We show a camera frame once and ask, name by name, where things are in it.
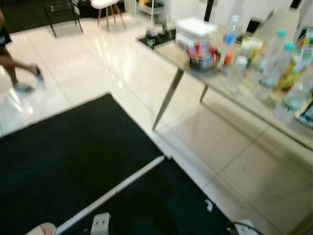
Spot white floor strip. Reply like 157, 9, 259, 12
56, 156, 166, 235

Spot white wire shelf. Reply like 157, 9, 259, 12
136, 0, 172, 25

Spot black slanted rack post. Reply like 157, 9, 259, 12
202, 0, 216, 23

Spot small clear white-cap bottle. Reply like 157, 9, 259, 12
227, 55, 248, 94

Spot round metal bowl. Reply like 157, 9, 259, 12
185, 44, 222, 71

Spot blue label water bottle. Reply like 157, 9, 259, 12
222, 15, 242, 50

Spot white green juice carton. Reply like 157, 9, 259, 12
276, 29, 313, 94

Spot white lidded plastic container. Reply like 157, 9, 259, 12
175, 17, 217, 47

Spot yellow green paper cup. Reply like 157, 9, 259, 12
240, 37, 263, 65

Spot light wooden dining table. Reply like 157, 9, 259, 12
144, 29, 313, 150

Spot black metal chair frame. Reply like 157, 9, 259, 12
41, 0, 84, 38

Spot white stool wooden legs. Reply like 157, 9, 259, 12
90, 0, 127, 31

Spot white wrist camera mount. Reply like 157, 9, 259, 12
90, 212, 112, 235
237, 220, 263, 235

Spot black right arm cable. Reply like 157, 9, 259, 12
227, 221, 250, 234

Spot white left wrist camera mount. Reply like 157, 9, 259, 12
90, 212, 112, 235

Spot small orange-cap bottle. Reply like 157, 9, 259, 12
222, 51, 234, 77

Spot black floor rug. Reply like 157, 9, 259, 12
0, 93, 230, 235

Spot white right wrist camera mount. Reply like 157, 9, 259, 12
237, 220, 263, 235

